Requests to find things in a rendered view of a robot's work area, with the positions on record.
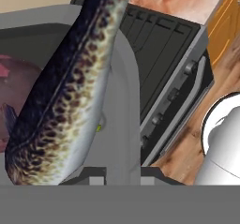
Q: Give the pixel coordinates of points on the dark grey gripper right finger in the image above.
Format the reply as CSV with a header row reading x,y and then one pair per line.
x,y
150,172

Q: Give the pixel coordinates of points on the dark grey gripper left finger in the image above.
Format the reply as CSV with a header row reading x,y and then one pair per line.
x,y
97,172

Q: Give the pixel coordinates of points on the spotted dark fish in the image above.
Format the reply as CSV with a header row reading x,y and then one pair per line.
x,y
65,87

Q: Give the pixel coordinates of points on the black oven door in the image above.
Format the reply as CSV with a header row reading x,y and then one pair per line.
x,y
197,87

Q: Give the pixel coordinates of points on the dark grey stove knob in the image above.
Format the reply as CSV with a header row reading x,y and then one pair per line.
x,y
143,140
172,94
190,67
157,119

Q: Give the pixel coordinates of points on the white round object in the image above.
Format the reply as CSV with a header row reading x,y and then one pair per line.
x,y
223,146

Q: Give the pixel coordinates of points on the black and grey stove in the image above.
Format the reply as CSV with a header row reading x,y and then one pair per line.
x,y
156,52

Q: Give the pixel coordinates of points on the orange wooden cupboard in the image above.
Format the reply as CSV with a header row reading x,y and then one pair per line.
x,y
225,24

